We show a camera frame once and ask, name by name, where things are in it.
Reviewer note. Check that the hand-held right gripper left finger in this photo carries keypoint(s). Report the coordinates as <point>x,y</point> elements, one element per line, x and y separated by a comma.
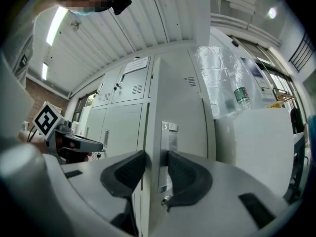
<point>127,173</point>

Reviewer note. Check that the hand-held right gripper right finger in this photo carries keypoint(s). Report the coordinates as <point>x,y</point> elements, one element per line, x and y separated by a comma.
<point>190,179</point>

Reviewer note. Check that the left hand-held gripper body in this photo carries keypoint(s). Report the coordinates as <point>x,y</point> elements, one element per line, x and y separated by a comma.
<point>48,120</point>

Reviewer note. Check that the grey metal locker door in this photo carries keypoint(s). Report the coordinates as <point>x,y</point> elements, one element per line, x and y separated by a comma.
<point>181,102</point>

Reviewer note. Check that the grey metal locker cabinet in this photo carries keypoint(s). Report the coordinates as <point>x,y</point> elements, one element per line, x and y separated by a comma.
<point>118,107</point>

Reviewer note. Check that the person's left hand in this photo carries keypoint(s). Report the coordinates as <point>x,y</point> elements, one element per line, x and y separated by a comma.
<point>74,154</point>

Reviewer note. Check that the short ceiling light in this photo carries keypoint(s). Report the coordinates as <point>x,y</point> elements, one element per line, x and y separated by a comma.
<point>44,71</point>

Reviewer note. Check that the person's grey shirt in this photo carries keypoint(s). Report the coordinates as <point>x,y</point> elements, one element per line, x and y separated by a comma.
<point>22,55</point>

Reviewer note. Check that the white box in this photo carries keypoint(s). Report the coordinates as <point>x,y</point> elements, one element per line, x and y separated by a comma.
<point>259,147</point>

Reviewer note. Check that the long ceiling light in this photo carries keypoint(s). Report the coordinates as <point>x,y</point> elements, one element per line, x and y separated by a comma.
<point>56,26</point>

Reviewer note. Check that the green label plastic bottle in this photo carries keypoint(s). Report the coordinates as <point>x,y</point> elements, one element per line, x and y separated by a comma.
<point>243,99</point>

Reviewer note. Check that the ceiling smoke detector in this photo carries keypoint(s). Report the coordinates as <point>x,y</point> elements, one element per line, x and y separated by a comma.
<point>75,25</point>

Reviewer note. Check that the clear plastic wrap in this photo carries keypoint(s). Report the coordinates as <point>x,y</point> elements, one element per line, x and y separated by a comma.
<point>219,83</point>

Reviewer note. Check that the white paper notice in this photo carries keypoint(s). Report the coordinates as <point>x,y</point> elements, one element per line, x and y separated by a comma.
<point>136,65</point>

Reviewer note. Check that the white and blue poster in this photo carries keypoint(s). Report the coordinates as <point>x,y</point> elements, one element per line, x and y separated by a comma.
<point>259,79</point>

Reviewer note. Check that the black hanging garment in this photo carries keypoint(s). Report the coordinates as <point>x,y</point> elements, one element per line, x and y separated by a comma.
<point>297,120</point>

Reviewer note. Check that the black metal railing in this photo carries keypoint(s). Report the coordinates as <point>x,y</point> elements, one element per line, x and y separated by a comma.
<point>302,53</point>

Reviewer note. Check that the round ceiling lamp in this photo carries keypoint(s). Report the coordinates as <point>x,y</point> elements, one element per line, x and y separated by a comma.
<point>272,12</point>

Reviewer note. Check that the black head camera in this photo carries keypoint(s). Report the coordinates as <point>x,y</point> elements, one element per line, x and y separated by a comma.
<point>122,1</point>

